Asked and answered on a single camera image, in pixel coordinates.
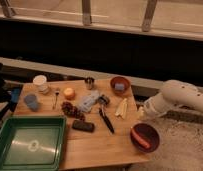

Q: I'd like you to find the blue plastic cup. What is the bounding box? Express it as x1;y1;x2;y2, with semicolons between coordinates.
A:
24;94;39;111

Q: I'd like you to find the orange round fruit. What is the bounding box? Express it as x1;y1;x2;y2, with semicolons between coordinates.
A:
63;88;75;100

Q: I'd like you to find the white plastic cup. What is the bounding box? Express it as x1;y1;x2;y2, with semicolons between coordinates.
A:
33;75;49;94

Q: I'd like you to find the green plastic tray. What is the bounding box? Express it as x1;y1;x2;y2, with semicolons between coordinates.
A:
0;116;66;171

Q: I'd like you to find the small metal cup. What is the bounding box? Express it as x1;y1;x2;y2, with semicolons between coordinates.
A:
84;77;95;90

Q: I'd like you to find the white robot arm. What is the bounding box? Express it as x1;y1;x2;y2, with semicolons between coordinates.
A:
137;80;203;120

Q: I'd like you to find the wooden table board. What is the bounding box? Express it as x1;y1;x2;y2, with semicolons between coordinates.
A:
14;79;149;171

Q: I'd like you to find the dark brown rectangular block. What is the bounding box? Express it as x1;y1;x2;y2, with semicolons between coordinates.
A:
72;120;95;132

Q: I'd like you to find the red brown bowl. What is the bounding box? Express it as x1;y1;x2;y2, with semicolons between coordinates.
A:
110;76;130;95

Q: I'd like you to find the bunch of dark grapes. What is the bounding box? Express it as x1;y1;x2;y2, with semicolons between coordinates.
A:
61;101;85;121

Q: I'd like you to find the blue sponge block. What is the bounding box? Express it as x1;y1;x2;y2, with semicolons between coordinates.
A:
114;83;125;91

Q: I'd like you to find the dark purple bowl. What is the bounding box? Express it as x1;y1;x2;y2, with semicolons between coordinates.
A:
130;123;160;153

